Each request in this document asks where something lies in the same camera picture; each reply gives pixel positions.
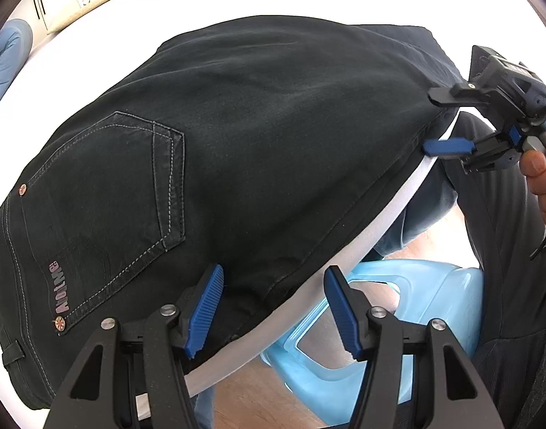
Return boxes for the person's right leg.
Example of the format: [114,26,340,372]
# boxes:
[375,174,459,261]

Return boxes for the black cable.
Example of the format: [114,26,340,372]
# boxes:
[529,212,546,262]

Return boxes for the blue plastic stool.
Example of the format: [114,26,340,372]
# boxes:
[259,258,485,428]

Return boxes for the person's left leg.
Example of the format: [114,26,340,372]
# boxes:
[190,386,217,429]

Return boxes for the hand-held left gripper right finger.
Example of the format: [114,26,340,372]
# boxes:
[323,266,506,429]

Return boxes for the blue rolled duvet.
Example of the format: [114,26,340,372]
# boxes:
[0,19,34,119]

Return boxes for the black denim pants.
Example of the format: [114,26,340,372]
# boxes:
[0,20,462,412]

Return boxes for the white wardrobe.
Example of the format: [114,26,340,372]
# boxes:
[30,0,55,35]

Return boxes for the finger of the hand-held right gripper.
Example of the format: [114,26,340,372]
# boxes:
[422,138,477,160]
[428,82,480,109]

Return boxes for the person's right hand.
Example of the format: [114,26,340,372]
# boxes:
[520,140,546,234]

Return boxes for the yellow pillow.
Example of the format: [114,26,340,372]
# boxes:
[45,0,133,35]

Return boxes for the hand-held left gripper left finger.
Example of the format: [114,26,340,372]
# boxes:
[43,263,225,429]

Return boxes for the person's leg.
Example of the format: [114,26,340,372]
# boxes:
[190,386,217,429]
[375,174,459,261]

